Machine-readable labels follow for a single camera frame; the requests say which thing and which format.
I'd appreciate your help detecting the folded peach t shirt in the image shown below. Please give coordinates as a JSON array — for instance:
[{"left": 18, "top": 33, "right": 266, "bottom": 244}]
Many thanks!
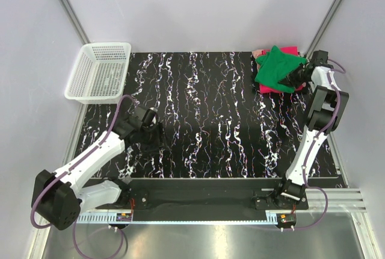
[{"left": 252, "top": 49, "right": 269, "bottom": 59}]

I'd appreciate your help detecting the folded pink t shirt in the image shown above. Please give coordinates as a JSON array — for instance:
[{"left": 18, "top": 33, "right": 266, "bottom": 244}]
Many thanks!
[{"left": 258, "top": 46, "right": 305, "bottom": 94}]

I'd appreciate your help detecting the white plastic basket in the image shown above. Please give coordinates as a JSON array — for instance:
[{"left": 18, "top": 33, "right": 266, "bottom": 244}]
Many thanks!
[{"left": 64, "top": 42, "right": 132, "bottom": 105}]

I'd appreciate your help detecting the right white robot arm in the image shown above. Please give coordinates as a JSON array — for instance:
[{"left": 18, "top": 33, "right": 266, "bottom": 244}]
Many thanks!
[{"left": 272, "top": 50, "right": 350, "bottom": 210}]

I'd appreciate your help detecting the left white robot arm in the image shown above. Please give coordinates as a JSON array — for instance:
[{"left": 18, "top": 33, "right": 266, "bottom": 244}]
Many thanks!
[{"left": 30, "top": 106, "right": 165, "bottom": 230}]

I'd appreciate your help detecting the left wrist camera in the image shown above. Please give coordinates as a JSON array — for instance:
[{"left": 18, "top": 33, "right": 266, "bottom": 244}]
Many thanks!
[{"left": 134, "top": 105, "right": 157, "bottom": 127}]

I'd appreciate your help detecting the green t shirt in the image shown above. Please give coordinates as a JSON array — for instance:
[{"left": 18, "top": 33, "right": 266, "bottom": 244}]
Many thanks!
[{"left": 254, "top": 45, "right": 307, "bottom": 90}]

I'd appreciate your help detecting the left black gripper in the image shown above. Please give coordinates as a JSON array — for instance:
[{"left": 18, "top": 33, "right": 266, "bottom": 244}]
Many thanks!
[{"left": 140, "top": 122, "right": 171, "bottom": 155}]

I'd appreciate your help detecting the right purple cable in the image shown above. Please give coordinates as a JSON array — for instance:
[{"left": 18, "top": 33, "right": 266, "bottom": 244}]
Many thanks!
[{"left": 274, "top": 58, "right": 347, "bottom": 232}]

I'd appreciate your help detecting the black marble pattern mat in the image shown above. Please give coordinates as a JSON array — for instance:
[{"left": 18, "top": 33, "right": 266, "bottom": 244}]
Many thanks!
[{"left": 68, "top": 51, "right": 340, "bottom": 178}]

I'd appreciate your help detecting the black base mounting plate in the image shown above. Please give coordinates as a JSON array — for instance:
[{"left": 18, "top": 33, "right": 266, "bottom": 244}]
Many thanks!
[{"left": 101, "top": 178, "right": 308, "bottom": 224}]

